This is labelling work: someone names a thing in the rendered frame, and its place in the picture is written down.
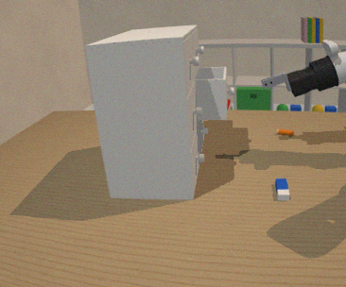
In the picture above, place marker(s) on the blue and white eraser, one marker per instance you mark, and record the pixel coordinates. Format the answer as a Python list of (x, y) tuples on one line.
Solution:
[(282, 189)]

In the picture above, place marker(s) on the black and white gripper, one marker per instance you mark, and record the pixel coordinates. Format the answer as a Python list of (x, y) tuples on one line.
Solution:
[(325, 73)]

